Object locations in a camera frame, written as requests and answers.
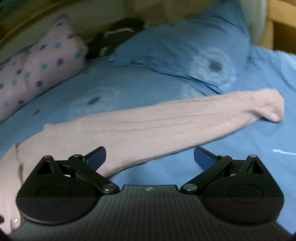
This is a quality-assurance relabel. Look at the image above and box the pink knit sweater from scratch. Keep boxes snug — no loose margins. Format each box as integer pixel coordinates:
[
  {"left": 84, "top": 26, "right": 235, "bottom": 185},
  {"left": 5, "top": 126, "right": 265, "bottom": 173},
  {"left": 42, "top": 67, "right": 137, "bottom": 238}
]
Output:
[{"left": 1, "top": 89, "right": 285, "bottom": 234}]

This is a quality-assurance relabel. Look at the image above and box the blue dandelion bed sheet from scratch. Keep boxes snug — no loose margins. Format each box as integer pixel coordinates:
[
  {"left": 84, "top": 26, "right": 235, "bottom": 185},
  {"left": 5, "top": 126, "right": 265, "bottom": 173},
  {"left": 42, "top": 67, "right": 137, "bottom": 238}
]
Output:
[{"left": 1, "top": 46, "right": 295, "bottom": 233}]

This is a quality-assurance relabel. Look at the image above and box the pink heart-print folded quilt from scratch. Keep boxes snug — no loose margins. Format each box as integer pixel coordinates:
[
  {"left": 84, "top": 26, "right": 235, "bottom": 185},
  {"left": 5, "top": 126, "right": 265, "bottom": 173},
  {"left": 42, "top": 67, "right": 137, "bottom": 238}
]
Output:
[{"left": 1, "top": 15, "right": 87, "bottom": 120}]

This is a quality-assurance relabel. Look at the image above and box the black and white garment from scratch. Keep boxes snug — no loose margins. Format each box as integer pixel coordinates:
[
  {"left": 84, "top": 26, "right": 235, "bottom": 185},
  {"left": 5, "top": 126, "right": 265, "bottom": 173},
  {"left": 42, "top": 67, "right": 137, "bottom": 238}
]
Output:
[{"left": 85, "top": 18, "right": 145, "bottom": 61}]

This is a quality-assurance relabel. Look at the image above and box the blue dandelion pillow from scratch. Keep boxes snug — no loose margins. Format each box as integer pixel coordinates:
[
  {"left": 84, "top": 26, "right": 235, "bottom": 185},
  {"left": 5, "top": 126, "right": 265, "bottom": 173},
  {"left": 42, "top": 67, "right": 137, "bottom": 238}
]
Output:
[{"left": 109, "top": 1, "right": 250, "bottom": 95}]

